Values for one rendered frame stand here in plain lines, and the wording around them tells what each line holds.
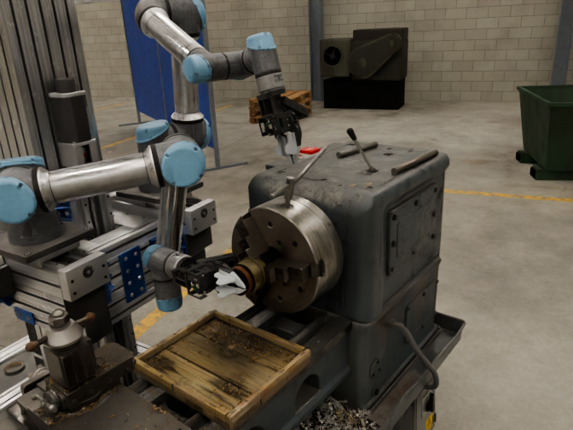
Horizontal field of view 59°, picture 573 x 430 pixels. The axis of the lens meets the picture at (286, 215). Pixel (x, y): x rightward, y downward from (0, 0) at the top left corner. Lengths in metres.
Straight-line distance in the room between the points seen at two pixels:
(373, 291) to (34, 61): 1.21
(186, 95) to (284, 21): 10.41
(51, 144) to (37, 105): 0.13
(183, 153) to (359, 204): 0.48
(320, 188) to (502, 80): 9.97
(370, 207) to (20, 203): 0.88
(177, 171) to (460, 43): 10.20
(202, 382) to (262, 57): 0.85
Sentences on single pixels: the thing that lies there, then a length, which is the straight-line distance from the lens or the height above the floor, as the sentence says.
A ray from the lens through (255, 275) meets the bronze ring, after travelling 1.32.
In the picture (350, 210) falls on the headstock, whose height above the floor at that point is 1.21.
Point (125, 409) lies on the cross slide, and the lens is 1.17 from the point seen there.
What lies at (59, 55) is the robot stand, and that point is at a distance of 1.80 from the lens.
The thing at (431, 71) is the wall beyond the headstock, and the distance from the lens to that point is 11.39.
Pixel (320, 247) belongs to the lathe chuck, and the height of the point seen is 1.15.
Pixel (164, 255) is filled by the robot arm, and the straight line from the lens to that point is 1.45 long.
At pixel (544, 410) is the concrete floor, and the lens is 2.73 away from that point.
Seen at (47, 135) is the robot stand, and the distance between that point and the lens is 1.76.
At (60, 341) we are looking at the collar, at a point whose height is 1.13.
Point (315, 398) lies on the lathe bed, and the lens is 1.52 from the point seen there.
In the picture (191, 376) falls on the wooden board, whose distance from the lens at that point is 1.35.
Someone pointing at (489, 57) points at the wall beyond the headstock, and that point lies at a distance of 11.28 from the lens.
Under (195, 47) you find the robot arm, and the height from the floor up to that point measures 1.65.
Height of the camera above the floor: 1.70
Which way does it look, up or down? 21 degrees down
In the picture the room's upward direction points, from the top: 3 degrees counter-clockwise
